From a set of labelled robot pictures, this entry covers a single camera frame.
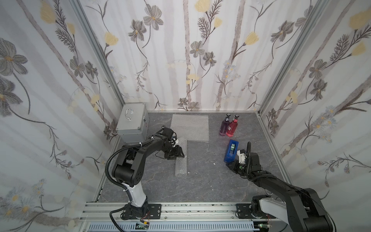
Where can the dark purple bottle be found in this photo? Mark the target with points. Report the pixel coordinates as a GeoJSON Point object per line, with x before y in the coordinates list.
{"type": "Point", "coordinates": [224, 125]}

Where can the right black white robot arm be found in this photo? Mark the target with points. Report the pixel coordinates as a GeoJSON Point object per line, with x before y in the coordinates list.
{"type": "Point", "coordinates": [300, 208]}

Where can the single bubble wrap sheet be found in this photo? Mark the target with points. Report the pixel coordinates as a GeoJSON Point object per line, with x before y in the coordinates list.
{"type": "Point", "coordinates": [181, 162]}

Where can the grey metal case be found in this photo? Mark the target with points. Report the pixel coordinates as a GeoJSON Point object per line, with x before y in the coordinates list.
{"type": "Point", "coordinates": [132, 126]}

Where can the pink red bottle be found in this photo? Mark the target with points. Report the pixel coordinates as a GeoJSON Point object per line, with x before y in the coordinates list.
{"type": "Point", "coordinates": [233, 126]}

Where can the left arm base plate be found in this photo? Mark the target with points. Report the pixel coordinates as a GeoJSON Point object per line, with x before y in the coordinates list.
{"type": "Point", "coordinates": [147, 211]}

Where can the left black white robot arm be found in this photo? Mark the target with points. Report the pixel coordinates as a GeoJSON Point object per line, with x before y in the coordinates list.
{"type": "Point", "coordinates": [125, 168]}

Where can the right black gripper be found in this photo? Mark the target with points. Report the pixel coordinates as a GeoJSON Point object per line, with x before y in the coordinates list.
{"type": "Point", "coordinates": [249, 155]}

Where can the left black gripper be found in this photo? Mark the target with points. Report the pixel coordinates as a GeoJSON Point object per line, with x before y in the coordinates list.
{"type": "Point", "coordinates": [174, 152]}

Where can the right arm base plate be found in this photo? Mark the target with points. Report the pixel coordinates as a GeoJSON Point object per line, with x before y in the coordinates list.
{"type": "Point", "coordinates": [245, 211]}

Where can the bubble wrap sheet stack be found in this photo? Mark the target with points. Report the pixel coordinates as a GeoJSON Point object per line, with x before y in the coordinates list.
{"type": "Point", "coordinates": [191, 127]}

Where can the blue tape dispenser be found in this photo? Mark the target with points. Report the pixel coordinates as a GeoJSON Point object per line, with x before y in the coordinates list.
{"type": "Point", "coordinates": [231, 151]}

